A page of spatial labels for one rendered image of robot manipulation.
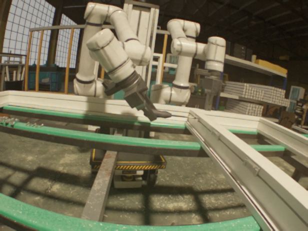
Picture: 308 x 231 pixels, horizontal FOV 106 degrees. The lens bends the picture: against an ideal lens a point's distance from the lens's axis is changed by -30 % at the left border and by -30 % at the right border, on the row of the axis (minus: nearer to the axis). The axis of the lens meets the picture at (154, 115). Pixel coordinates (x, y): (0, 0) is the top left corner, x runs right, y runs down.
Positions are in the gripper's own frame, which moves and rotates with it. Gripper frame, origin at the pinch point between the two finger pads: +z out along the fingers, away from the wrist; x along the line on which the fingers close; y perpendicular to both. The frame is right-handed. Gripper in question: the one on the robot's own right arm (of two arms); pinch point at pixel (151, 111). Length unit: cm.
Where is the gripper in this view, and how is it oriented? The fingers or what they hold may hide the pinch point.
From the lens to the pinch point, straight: 62.3
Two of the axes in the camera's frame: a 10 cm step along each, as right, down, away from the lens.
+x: 0.0, -6.2, 7.9
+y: 8.7, -3.8, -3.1
